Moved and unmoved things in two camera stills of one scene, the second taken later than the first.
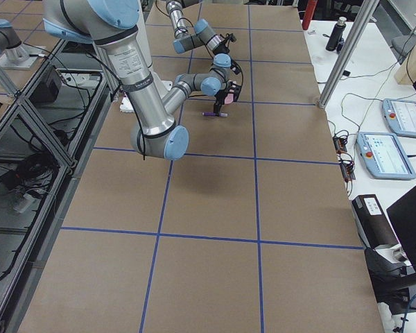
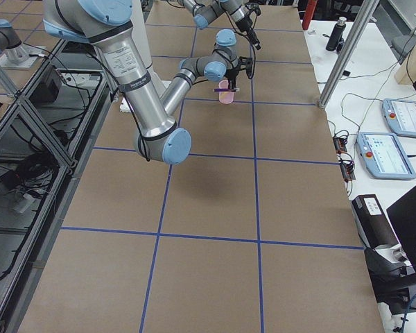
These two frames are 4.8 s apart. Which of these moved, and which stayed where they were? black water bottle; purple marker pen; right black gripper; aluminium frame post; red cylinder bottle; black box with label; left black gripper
Moved: left black gripper; purple marker pen; right black gripper
Stayed: black water bottle; black box with label; aluminium frame post; red cylinder bottle
